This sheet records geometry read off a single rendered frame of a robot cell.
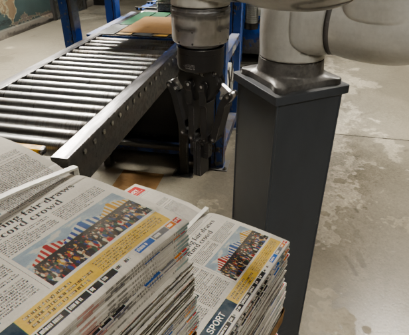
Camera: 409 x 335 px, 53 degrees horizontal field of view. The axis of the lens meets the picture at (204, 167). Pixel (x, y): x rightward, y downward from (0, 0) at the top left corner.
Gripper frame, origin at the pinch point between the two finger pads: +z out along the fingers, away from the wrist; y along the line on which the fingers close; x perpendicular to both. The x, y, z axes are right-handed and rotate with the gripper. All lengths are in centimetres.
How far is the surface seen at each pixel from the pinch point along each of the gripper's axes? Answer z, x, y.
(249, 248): 13.0, -4.2, 12.8
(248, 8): 36, 335, -153
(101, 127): 17, 24, -51
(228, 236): 13.1, -3.4, 8.1
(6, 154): -10.3, -28.8, -12.2
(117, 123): 20, 35, -55
